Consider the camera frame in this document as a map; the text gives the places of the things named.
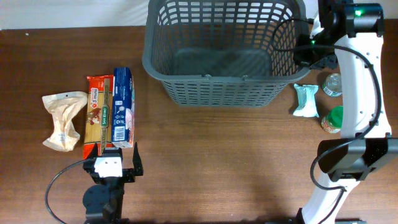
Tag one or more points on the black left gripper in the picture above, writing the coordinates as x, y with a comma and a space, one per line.
130, 175

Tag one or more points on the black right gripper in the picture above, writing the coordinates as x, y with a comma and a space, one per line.
300, 55

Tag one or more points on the orange spaghetti packet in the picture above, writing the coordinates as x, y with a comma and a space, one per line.
99, 113

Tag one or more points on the blue cardboard food box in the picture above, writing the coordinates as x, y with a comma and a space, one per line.
122, 132

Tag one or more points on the beige paper pouch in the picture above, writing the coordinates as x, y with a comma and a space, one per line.
64, 107

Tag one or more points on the grey plastic shopping basket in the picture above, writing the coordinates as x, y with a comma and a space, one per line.
224, 53

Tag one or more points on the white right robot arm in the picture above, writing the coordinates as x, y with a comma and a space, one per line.
353, 33

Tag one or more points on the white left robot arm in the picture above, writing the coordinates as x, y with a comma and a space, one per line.
104, 200

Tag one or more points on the silver tin can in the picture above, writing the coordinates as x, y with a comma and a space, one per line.
332, 85

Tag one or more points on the teal white snack packet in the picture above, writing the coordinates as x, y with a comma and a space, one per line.
306, 101

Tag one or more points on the green lid glass jar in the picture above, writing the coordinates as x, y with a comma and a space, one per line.
332, 122

